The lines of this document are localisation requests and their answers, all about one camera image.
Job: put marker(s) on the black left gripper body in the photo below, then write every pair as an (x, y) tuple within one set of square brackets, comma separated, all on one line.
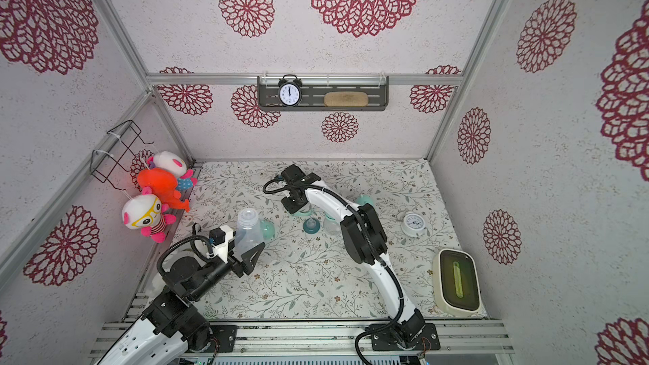
[(216, 271)]

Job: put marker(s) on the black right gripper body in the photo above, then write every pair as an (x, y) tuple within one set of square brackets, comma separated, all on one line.
[(295, 199)]

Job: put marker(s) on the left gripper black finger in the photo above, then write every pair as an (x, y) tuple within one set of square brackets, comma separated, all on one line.
[(221, 239), (247, 263)]

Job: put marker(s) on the clear baby bottle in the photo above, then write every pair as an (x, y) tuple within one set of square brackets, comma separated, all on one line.
[(248, 232), (331, 226)]

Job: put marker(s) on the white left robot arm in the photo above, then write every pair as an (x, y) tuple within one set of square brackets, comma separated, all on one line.
[(171, 325)]

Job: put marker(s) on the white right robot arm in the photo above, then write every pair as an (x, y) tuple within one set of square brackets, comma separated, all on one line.
[(365, 241)]

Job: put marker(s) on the red orange plush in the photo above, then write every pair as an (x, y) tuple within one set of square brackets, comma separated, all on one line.
[(163, 185)]

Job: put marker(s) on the white plush yellow glasses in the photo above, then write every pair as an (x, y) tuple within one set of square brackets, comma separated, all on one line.
[(148, 214)]

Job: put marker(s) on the black alarm clock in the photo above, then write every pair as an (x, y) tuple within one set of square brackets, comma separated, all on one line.
[(290, 90)]

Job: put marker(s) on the tan brush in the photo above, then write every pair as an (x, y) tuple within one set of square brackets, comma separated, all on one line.
[(346, 99)]

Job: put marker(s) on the white pink plush upper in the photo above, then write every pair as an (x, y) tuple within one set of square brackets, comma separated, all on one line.
[(172, 163)]

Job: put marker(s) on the white alarm clock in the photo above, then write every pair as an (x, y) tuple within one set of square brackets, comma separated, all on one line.
[(413, 225)]

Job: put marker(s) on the white sterilizer box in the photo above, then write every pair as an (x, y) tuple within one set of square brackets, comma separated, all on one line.
[(456, 285)]

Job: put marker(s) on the metal base rail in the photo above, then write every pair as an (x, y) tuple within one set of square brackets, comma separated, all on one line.
[(283, 338)]

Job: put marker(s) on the grey wall shelf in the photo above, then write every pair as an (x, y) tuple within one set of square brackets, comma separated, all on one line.
[(313, 92)]

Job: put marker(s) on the black wire basket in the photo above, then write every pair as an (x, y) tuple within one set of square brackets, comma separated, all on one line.
[(121, 155)]

